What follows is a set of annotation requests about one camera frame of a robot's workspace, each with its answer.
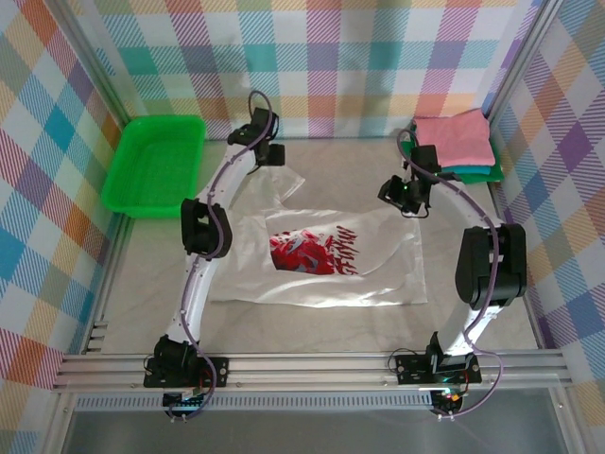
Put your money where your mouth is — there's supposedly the white t-shirt with red print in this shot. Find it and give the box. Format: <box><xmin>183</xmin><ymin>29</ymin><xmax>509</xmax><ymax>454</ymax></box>
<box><xmin>207</xmin><ymin>165</ymin><xmax>429</xmax><ymax>310</ymax></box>

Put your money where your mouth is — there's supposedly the teal folded t-shirt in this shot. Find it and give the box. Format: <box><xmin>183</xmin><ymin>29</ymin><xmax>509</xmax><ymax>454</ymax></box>
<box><xmin>439</xmin><ymin>162</ymin><xmax>493</xmax><ymax>177</ymax></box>

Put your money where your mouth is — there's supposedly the pink folded t-shirt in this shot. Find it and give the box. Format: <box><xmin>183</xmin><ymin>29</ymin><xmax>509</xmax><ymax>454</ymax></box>
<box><xmin>413</xmin><ymin>108</ymin><xmax>495</xmax><ymax>169</ymax></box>

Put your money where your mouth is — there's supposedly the green plastic basket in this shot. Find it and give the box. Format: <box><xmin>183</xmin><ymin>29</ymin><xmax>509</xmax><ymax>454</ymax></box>
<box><xmin>102</xmin><ymin>114</ymin><xmax>210</xmax><ymax>219</ymax></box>

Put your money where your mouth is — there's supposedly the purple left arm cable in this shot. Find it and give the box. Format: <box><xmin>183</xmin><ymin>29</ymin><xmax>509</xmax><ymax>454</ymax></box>
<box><xmin>163</xmin><ymin>89</ymin><xmax>281</xmax><ymax>423</ymax></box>

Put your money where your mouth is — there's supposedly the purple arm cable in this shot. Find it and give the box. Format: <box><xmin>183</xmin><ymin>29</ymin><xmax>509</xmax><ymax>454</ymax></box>
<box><xmin>163</xmin><ymin>89</ymin><xmax>281</xmax><ymax>423</ymax></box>
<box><xmin>395</xmin><ymin>128</ymin><xmax>505</xmax><ymax>420</ymax></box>

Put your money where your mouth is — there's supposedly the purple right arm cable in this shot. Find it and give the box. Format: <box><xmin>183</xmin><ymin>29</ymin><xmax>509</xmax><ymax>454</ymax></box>
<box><xmin>395</xmin><ymin>128</ymin><xmax>505</xmax><ymax>420</ymax></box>

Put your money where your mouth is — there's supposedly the aluminium frame post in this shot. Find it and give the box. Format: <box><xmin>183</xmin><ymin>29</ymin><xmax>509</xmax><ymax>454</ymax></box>
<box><xmin>55</xmin><ymin>0</ymin><xmax>143</xmax><ymax>126</ymax></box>
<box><xmin>482</xmin><ymin>0</ymin><xmax>566</xmax><ymax>126</ymax></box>

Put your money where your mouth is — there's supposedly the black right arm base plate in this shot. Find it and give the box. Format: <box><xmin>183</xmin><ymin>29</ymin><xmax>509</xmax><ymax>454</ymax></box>
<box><xmin>394</xmin><ymin>352</ymin><xmax>483</xmax><ymax>386</ymax></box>

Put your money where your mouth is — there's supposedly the aluminium mounting rail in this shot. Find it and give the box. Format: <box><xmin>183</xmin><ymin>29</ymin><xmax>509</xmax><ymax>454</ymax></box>
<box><xmin>50</xmin><ymin>348</ymin><xmax>574</xmax><ymax>393</ymax></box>

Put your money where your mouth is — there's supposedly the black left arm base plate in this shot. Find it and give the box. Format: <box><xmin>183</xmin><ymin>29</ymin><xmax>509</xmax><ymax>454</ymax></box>
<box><xmin>143</xmin><ymin>357</ymin><xmax>230</xmax><ymax>390</ymax></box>

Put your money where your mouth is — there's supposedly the slotted grey cable duct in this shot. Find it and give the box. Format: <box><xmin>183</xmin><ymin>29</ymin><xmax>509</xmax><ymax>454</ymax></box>
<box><xmin>75</xmin><ymin>394</ymin><xmax>434</xmax><ymax>413</ymax></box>

